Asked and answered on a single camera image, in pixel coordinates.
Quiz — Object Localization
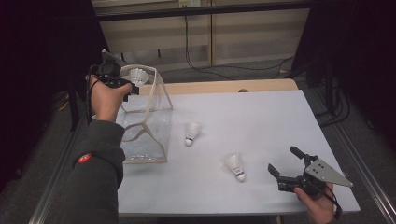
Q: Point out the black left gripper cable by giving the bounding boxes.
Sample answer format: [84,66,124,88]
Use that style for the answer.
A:
[85,63,101,124]

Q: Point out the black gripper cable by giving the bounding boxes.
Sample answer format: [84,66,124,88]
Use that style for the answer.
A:
[316,181,344,221]
[85,63,101,124]

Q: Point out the black wall cable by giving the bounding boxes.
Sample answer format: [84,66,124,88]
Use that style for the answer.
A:
[184,15,295,81]

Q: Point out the person's left hand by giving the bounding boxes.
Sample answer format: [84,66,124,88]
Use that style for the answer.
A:
[88,74,134,124]

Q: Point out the bundle of black floor cables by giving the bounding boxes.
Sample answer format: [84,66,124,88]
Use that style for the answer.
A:
[313,76,351,128]

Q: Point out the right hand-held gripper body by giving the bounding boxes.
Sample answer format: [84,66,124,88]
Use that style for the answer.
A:
[276,155,355,197]

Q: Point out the black curtain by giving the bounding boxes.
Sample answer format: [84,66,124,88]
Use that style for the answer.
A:
[0,0,117,194]
[290,0,396,150]

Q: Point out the transparent bag with beige trim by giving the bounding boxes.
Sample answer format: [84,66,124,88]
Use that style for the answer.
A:
[116,63,174,165]

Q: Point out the white table mat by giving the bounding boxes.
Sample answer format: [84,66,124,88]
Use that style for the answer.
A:
[117,89,361,217]

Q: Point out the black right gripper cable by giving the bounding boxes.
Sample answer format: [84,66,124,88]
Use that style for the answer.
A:
[316,181,344,221]

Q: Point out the black horizontal bar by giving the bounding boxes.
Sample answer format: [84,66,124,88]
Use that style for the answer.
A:
[95,1,312,22]

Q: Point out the person's right hand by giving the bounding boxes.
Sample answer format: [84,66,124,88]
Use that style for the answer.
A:
[293,182,336,224]

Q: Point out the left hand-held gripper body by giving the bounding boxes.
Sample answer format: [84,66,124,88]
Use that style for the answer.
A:
[96,49,133,89]

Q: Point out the white shuttlecock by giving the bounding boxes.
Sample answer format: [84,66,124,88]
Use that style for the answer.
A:
[128,67,150,88]
[184,120,202,147]
[225,153,247,183]

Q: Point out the white wall socket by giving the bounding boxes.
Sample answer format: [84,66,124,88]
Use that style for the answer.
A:
[178,0,202,9]

